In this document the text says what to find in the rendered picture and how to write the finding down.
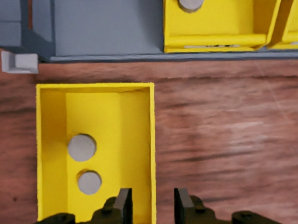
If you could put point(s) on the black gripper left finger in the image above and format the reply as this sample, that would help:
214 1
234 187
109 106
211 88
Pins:
119 207

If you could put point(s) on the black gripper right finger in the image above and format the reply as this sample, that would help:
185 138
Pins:
186 213

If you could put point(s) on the yellow bin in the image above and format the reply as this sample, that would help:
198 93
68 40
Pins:
120 117
287 19
226 25

